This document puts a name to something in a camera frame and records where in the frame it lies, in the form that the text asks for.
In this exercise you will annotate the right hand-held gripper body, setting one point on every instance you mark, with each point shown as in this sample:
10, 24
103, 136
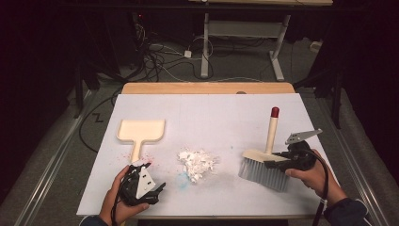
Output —
301, 157

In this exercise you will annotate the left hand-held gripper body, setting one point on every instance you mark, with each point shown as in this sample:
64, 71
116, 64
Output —
141, 185

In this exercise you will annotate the cream brush with red tip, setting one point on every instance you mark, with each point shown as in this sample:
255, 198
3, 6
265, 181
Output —
271, 132

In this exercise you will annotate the cream plastic dustpan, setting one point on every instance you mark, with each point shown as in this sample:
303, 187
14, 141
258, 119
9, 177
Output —
141, 130

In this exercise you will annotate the pile of white paper scraps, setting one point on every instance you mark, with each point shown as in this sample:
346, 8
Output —
197, 163

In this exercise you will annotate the person's right hand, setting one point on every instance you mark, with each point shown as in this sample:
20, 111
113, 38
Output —
323, 179

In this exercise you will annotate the person's left hand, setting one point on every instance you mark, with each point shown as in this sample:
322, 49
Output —
111, 204

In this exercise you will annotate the black metal stand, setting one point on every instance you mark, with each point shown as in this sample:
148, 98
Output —
336, 94
78, 91

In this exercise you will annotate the round dark table grommet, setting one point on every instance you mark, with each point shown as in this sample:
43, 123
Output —
241, 92

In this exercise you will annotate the white board table cover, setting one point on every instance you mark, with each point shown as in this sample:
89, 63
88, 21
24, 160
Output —
213, 116

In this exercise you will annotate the white power adapter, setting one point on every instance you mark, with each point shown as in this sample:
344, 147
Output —
187, 54

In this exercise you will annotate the metal floor rail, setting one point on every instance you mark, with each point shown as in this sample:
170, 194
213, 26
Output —
360, 175
53, 157

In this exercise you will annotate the white metal desk frame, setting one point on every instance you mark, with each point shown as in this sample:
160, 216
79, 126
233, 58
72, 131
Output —
205, 47

